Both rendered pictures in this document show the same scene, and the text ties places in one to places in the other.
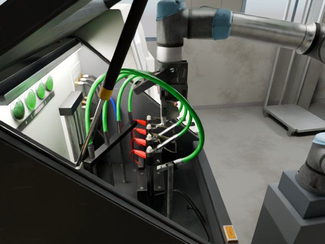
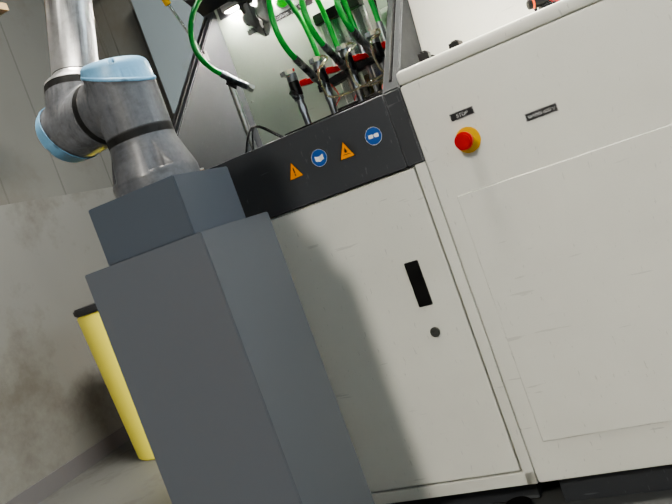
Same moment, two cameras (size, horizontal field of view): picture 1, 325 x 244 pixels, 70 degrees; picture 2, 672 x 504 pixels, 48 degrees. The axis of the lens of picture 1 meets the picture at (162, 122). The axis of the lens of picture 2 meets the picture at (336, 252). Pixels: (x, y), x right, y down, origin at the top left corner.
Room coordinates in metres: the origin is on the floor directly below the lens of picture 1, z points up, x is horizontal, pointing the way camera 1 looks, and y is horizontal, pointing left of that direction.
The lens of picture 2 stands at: (1.63, -1.63, 0.77)
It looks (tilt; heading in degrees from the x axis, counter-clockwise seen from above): 3 degrees down; 121
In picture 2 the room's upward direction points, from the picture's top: 20 degrees counter-clockwise
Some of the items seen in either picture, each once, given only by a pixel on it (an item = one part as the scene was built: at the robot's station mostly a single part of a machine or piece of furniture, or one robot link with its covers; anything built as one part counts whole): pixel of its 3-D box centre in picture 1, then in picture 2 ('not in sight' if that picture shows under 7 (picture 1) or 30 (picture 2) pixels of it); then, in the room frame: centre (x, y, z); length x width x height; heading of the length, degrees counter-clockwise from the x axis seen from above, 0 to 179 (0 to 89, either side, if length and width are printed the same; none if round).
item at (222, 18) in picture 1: (208, 23); not in sight; (0.68, -0.12, 1.53); 0.11 x 0.11 x 0.08; 84
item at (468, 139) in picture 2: not in sight; (465, 140); (1.13, -0.21, 0.80); 0.05 x 0.04 x 0.05; 3
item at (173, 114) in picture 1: (170, 114); (251, 20); (0.65, -0.03, 1.27); 0.06 x 0.03 x 0.09; 93
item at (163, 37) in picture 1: (171, 23); not in sight; (0.67, -0.02, 1.53); 0.09 x 0.08 x 0.11; 84
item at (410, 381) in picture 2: not in sight; (338, 353); (0.68, -0.21, 0.44); 0.65 x 0.02 x 0.68; 3
